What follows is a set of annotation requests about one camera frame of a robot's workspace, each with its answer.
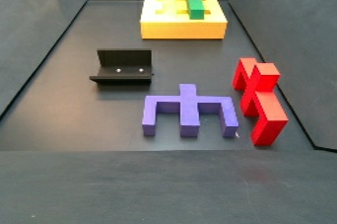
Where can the yellow puzzle board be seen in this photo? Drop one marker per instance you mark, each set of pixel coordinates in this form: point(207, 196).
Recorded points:
point(166, 21)

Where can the green rectangular block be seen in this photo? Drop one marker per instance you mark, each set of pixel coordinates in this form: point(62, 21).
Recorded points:
point(196, 10)

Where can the purple branched block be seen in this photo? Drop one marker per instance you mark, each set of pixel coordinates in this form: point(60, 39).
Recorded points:
point(190, 106)

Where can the red zigzag block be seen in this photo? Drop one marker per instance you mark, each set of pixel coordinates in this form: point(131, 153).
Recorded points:
point(256, 79)

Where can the black angle bracket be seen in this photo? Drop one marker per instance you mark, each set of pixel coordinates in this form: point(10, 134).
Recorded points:
point(124, 65)

